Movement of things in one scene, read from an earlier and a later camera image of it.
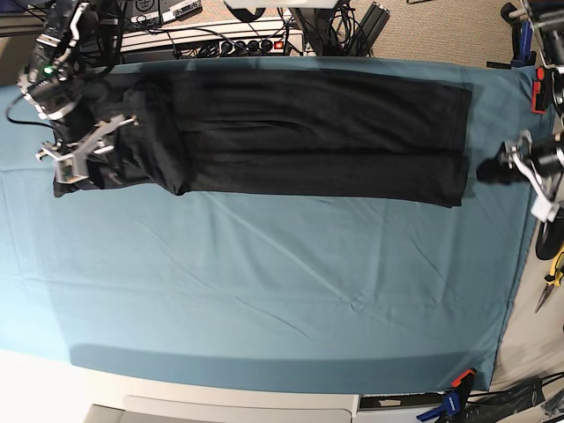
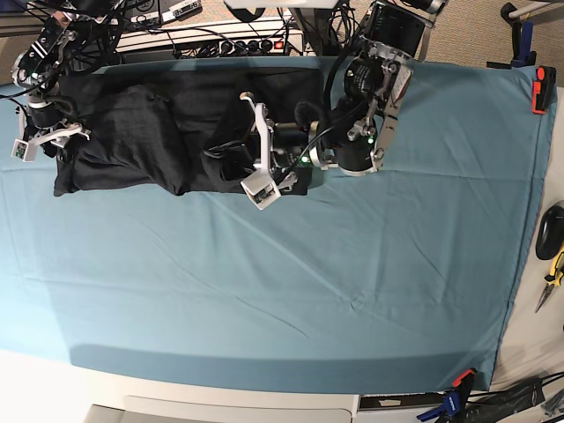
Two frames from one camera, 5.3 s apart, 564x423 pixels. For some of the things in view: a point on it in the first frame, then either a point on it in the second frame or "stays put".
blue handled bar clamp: x=522 y=41 stays put
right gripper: x=545 y=162 to x=284 y=149
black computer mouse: x=550 y=240 stays put
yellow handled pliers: x=554 y=278 stays put
